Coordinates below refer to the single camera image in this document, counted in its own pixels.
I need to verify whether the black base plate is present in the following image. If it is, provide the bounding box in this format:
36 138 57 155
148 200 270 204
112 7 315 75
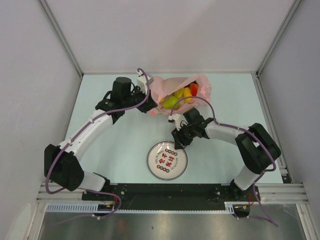
82 182 261 211

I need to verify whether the yellow fake fruit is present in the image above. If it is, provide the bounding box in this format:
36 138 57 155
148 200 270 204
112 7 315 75
183 87 193 104

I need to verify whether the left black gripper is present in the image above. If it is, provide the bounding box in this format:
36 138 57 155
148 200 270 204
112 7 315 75
122 85 158 114

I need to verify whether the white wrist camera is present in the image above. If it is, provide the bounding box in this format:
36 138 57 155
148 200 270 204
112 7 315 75
168 113 188 131
137 71 154 94

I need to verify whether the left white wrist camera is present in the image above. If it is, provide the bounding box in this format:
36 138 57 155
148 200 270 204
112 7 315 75
137 71 154 94

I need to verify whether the yellow fake banana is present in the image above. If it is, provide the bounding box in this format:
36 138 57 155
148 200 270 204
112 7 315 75
174 87 185 99

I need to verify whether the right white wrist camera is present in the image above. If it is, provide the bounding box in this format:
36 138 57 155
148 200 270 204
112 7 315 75
168 113 188 131

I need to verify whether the green fake pear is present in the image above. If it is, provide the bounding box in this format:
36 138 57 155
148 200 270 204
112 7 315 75
163 96 180 110

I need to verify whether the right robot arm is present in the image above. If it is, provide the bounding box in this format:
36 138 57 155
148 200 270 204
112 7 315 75
168 108 281 201

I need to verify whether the red fake fruit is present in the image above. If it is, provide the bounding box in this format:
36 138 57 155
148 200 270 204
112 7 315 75
189 83 199 96

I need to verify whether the white cable duct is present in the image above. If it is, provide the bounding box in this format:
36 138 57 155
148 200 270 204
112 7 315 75
46 201 251 215

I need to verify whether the pink plastic bag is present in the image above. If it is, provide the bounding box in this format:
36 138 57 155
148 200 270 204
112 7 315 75
150 74 212 117

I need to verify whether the white printed plate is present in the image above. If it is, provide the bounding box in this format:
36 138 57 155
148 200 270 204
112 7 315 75
146 141 188 181

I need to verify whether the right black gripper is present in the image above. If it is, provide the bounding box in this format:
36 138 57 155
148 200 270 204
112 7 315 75
171 123 197 150

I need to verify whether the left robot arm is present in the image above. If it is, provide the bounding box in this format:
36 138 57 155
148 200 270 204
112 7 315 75
44 71 157 200

